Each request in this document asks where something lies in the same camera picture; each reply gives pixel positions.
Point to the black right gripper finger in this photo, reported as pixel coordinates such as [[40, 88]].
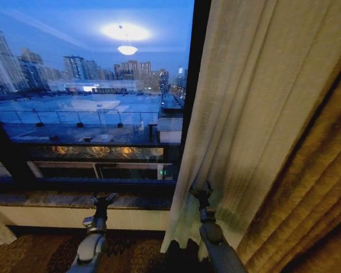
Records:
[[194, 191], [209, 188]]

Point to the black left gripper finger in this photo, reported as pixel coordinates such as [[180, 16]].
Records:
[[94, 199], [111, 196]]

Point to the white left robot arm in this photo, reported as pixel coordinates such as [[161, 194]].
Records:
[[89, 250]]

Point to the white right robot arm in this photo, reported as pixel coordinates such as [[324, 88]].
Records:
[[220, 253]]

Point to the dark marble window sill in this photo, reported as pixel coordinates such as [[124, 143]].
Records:
[[59, 200]]

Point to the thick golden brown curtain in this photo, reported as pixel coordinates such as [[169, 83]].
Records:
[[309, 185]]

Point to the black window frame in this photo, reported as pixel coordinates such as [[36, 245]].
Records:
[[193, 85]]

